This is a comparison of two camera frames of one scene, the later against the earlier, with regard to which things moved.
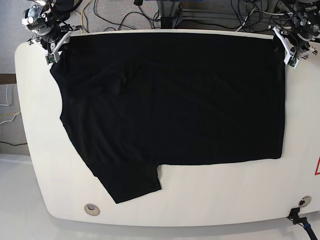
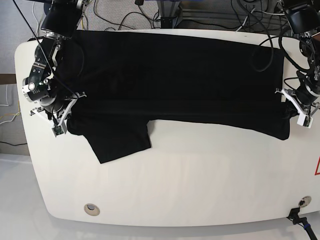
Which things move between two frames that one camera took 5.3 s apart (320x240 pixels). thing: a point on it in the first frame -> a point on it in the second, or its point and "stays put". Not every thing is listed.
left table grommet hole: (91, 209) stays put
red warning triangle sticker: (317, 170) stays put
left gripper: (52, 41) -> (56, 109)
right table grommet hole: (305, 201) stays put
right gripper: (292, 46) -> (302, 98)
